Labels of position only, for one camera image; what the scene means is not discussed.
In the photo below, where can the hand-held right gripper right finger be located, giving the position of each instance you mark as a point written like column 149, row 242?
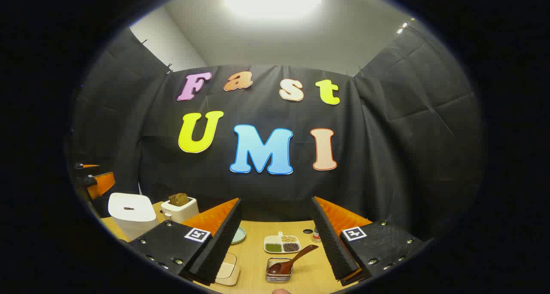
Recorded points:
column 331, row 242

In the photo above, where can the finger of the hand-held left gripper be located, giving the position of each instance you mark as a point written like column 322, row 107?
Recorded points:
column 88, row 166
column 103, row 183

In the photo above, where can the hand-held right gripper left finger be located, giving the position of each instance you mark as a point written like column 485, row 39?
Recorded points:
column 219, row 246

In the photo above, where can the clear container of rice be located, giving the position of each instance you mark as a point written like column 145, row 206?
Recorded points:
column 227, row 273

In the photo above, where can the brown wooden spoon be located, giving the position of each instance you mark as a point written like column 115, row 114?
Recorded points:
column 296, row 257

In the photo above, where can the white rice cooker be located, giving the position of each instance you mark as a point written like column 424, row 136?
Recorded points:
column 133, row 223

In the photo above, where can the clear plastic water bottle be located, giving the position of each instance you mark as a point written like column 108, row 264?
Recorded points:
column 316, row 236

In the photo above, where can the light green plate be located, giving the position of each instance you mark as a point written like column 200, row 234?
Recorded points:
column 239, row 236

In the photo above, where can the white divided bean dish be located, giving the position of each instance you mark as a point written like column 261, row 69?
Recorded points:
column 281, row 246

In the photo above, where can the white toaster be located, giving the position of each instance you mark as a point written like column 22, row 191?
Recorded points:
column 182, row 213

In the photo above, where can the brown bread slice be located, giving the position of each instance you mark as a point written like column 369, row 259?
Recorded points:
column 178, row 199

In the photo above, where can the black backdrop cloth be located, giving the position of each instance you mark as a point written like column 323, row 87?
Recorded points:
column 378, row 156

